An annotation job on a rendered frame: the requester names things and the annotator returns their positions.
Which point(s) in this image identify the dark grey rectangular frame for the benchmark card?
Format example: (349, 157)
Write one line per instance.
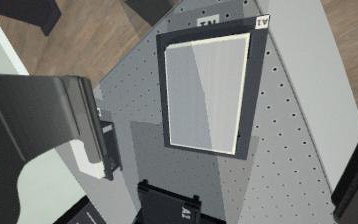
(258, 27)

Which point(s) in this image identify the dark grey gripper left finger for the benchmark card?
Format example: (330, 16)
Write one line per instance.
(37, 114)

